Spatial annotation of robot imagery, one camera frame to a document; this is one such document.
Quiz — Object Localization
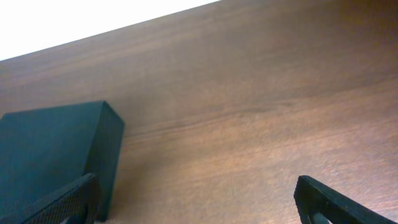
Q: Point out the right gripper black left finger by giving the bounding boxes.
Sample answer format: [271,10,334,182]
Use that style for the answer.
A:
[1,173,101,224]

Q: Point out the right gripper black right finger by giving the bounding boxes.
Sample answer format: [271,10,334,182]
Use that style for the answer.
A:
[294,175,397,224]

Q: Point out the black gift box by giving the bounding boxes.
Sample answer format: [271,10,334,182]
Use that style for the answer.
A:
[1,101,124,222]

